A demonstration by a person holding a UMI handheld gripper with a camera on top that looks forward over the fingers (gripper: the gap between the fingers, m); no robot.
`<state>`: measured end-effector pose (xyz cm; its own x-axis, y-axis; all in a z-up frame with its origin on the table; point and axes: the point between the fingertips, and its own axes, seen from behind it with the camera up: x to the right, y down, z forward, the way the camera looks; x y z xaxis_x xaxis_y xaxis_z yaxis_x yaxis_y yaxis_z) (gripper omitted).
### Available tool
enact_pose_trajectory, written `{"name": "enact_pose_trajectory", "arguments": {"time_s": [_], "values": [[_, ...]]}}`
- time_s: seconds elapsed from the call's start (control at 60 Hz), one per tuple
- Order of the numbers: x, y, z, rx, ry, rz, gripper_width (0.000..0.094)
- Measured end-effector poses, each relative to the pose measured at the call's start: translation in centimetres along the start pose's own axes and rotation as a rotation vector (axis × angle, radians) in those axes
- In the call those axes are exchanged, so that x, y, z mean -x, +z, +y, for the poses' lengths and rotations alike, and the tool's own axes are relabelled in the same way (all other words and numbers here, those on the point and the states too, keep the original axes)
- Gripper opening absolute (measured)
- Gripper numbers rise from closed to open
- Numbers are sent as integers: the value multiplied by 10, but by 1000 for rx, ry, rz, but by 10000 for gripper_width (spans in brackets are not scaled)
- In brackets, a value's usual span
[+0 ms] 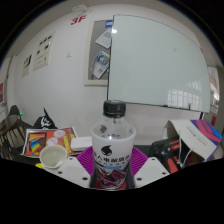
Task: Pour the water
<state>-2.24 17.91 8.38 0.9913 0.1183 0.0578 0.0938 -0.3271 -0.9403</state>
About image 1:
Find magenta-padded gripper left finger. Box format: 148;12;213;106
54;146;97;188

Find black and red device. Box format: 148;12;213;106
148;136;188;174

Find white cup yellow handle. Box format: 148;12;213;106
34;144;69;171

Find large white wall poster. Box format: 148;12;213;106
32;31;56;72

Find black bag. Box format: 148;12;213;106
33;107;58;130

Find white drink bottle black cap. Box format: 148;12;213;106
90;99;137;191

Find white and blue paper bag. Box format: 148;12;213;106
163;119;223;164

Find colourful printed booklet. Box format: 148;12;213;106
20;126;79;158

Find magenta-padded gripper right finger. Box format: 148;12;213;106
130;146;171;188

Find large whiteboard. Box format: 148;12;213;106
107;14;212;114

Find flat white box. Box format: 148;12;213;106
69;135;94;153

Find wooden chair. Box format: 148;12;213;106
0;104;26;158

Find small white wall poster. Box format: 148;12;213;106
21;53;33;78

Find grey notice board with papers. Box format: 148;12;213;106
83;19;114;87

